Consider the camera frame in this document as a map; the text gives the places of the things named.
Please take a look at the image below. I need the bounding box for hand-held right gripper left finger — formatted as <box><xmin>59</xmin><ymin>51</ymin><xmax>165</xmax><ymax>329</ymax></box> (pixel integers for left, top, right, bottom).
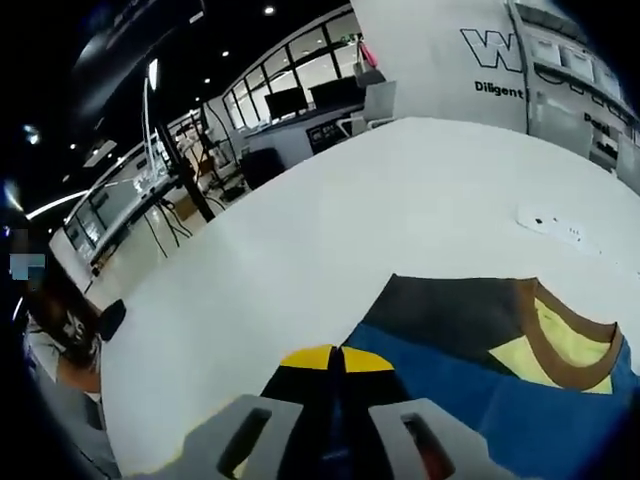
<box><xmin>181</xmin><ymin>343</ymin><xmax>336</xmax><ymax>480</ymax></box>

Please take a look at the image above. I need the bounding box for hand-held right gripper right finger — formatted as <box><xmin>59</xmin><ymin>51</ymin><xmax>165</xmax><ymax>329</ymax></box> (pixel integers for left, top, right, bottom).
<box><xmin>339</xmin><ymin>345</ymin><xmax>507</xmax><ymax>480</ymax></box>

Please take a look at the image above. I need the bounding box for multicolour garment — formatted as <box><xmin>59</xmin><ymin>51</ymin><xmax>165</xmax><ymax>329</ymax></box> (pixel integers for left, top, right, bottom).
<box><xmin>344</xmin><ymin>273</ymin><xmax>640</xmax><ymax>480</ymax></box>

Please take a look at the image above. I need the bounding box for person's torso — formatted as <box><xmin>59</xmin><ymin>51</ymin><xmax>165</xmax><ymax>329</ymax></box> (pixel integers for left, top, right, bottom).
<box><xmin>22</xmin><ymin>292</ymin><xmax>124</xmax><ymax>480</ymax></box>

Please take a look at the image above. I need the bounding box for black flat object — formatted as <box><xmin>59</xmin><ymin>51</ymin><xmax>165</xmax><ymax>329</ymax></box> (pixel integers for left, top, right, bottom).
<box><xmin>99</xmin><ymin>298</ymin><xmax>127</xmax><ymax>342</ymax></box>

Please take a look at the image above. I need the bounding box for cardboard box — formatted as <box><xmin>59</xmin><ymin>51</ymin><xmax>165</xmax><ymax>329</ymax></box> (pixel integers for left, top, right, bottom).
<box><xmin>174</xmin><ymin>196</ymin><xmax>199</xmax><ymax>222</ymax></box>

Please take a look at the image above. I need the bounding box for white power strip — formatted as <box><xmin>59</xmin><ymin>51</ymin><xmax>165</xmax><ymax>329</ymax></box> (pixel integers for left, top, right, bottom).
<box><xmin>516</xmin><ymin>204</ymin><xmax>604</xmax><ymax>255</ymax></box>

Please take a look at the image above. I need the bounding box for white long workbench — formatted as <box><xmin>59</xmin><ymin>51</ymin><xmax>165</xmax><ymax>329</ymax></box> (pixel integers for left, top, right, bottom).
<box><xmin>48</xmin><ymin>143</ymin><xmax>202</xmax><ymax>275</ymax></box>

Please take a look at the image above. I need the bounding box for black computer tower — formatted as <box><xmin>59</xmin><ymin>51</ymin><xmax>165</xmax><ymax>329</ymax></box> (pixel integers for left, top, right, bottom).
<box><xmin>242</xmin><ymin>148</ymin><xmax>287</xmax><ymax>190</ymax></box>

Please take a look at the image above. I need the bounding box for dark office desk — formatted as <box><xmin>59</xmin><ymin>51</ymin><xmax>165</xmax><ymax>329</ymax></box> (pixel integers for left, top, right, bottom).
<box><xmin>243</xmin><ymin>101</ymin><xmax>367</xmax><ymax>167</ymax></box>

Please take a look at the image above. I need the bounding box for white office chair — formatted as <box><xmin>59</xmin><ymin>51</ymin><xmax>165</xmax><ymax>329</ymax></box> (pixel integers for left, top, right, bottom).
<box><xmin>348</xmin><ymin>79</ymin><xmax>399</xmax><ymax>137</ymax></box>

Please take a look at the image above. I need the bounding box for black monitor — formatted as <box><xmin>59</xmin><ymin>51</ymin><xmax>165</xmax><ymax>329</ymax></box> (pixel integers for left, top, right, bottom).
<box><xmin>308</xmin><ymin>79</ymin><xmax>363</xmax><ymax>110</ymax></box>
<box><xmin>263</xmin><ymin>86</ymin><xmax>307</xmax><ymax>122</ymax></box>

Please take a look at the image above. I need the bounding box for grey hanging bag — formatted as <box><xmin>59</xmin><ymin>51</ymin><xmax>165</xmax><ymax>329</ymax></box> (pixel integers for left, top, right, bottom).
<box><xmin>353</xmin><ymin>62</ymin><xmax>387</xmax><ymax>87</ymax></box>

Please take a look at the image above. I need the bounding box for grey metal shelf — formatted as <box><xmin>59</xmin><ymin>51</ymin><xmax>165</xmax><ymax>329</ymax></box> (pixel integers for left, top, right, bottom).
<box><xmin>506</xmin><ymin>0</ymin><xmax>640</xmax><ymax>187</ymax></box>

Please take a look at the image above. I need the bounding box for white storage bin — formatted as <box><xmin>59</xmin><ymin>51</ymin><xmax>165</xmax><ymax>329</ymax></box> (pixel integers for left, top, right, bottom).
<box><xmin>594</xmin><ymin>58</ymin><xmax>624</xmax><ymax>97</ymax></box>
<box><xmin>562</xmin><ymin>46</ymin><xmax>594</xmax><ymax>77</ymax></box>
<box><xmin>536</xmin><ymin>41</ymin><xmax>564</xmax><ymax>67</ymax></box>

